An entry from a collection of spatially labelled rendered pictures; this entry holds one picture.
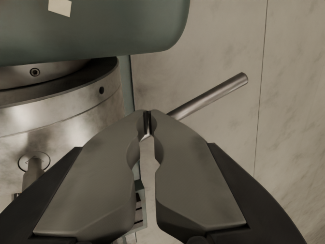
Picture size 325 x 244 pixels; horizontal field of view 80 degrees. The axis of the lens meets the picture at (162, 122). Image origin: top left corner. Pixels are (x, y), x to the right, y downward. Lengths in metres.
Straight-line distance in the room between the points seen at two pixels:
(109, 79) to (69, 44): 0.10
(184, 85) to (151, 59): 0.39
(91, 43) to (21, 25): 0.06
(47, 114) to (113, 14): 0.13
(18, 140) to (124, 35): 0.17
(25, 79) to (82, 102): 0.07
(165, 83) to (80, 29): 1.51
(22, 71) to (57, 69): 0.04
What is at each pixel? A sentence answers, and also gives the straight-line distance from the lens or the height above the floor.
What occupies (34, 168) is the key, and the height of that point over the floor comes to 1.26.
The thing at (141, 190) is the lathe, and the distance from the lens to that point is 0.88.
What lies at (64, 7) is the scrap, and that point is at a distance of 0.21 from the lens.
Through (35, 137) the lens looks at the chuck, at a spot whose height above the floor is 1.24.
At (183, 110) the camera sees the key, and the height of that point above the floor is 1.32.
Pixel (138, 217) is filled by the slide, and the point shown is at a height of 0.97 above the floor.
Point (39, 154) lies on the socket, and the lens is 0.29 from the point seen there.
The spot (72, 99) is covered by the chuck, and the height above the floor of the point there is 1.22.
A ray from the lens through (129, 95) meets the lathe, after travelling 1.03.
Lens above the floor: 1.46
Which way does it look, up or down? 52 degrees down
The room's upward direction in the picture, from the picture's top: 143 degrees clockwise
